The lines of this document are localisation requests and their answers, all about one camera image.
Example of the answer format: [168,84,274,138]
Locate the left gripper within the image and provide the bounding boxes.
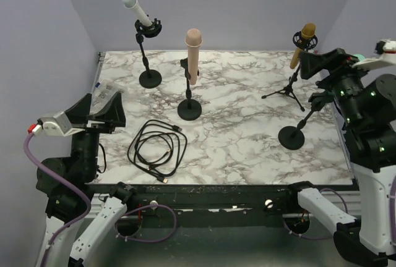
[66,91,126,180]

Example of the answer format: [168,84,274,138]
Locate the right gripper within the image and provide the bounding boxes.
[299,46,379,126]

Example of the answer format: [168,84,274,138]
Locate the gold microphone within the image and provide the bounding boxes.
[290,23,317,69]

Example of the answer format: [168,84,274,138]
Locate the black round-base clamp stand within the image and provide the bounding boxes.
[278,91,334,150]

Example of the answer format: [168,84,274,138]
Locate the black round-base clip stand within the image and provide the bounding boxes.
[178,58,202,121]

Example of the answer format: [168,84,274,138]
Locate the pink microphone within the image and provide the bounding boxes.
[185,28,202,85]

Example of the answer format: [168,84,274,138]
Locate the green microphone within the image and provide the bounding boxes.
[354,54,366,61]

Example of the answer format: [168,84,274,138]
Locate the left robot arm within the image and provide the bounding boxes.
[30,92,137,266]

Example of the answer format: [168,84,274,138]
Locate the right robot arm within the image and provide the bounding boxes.
[284,42,395,266]

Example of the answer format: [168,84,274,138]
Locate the white microphone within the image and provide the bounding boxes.
[122,0,152,27]

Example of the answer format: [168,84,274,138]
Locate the clear plastic screw box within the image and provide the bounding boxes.
[92,80,127,108]

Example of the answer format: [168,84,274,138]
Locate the black tripod shock-mount stand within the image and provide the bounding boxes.
[261,30,319,112]

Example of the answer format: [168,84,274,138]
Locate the black round-base shock-mount stand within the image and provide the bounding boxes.
[134,18,162,89]

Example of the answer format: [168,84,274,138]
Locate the black coiled usb cable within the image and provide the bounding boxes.
[128,119,188,184]

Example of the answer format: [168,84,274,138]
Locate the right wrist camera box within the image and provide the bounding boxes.
[352,39,396,71]

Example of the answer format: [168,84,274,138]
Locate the black front mounting rail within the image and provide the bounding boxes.
[124,184,303,229]

